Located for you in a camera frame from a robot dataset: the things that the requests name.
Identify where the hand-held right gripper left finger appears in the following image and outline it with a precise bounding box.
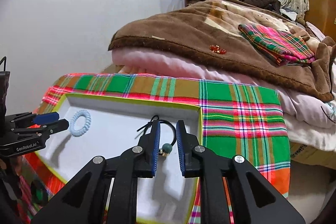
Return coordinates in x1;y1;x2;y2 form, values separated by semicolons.
31;120;161;224

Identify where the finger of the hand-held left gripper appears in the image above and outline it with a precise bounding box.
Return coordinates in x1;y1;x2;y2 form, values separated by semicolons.
8;112;60;127
12;119;70;136

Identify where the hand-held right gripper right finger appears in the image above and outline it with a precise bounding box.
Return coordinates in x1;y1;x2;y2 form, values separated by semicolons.
176;120;306;224

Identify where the black hair tie with bead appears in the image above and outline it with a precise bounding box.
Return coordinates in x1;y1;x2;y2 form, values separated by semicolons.
136;115;177;157

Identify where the light blue spiral hair tie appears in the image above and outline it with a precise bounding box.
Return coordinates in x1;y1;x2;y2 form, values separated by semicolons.
69;110;92;137

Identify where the yellow-green cardboard box tray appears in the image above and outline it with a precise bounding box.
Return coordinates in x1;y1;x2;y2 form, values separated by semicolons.
34;93;203;224

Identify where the plaid tablecloth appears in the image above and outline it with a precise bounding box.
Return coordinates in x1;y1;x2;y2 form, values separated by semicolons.
18;73;292;224

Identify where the pink blanket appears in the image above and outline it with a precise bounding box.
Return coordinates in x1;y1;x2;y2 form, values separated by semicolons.
112;51;289;109

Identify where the red bead ornament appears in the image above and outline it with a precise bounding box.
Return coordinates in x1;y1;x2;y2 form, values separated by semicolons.
209;44;227;54

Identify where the brown fleece blanket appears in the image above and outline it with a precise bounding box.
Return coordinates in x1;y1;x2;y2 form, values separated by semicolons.
108;0;336;102

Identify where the cardboard box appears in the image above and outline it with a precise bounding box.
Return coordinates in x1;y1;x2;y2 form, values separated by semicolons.
290;141;336;169

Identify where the folded plaid cloth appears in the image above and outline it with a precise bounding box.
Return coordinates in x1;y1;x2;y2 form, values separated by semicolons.
238;24;315;65

